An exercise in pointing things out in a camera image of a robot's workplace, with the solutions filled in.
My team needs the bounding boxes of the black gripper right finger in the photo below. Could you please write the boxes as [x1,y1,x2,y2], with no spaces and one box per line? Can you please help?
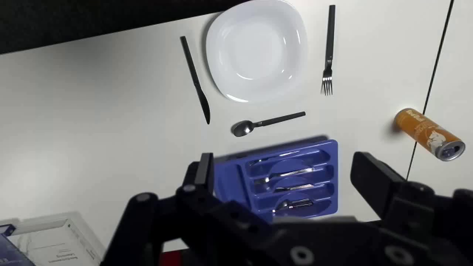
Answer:
[351,152,407,217]

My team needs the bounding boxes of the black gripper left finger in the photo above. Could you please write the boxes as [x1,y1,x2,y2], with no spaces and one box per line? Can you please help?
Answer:
[184,152,215,192]

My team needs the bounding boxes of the fork in tray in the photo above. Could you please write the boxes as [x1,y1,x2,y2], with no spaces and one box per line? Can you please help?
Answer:
[259,167,317,185]

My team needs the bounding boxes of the blue cutlery tray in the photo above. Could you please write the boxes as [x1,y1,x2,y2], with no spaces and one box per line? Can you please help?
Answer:
[215,137,339,222]

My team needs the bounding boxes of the small spoon in tray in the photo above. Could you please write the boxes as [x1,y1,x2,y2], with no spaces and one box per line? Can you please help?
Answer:
[272,198,314,213]

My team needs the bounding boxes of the orange drink can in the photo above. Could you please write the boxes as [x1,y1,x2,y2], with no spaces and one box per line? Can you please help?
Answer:
[395,108,466,161]

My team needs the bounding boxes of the white square plate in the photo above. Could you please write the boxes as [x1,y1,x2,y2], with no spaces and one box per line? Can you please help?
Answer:
[206,0,308,103]

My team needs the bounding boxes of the blue book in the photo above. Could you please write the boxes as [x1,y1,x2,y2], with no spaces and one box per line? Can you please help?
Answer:
[0,225,36,266]

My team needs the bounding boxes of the black handled spoon on table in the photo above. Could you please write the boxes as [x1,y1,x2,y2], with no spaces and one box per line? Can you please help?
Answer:
[231,111,306,137]

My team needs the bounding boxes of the black handled knife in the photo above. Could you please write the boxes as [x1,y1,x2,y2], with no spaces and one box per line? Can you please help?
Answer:
[179,35,212,124]

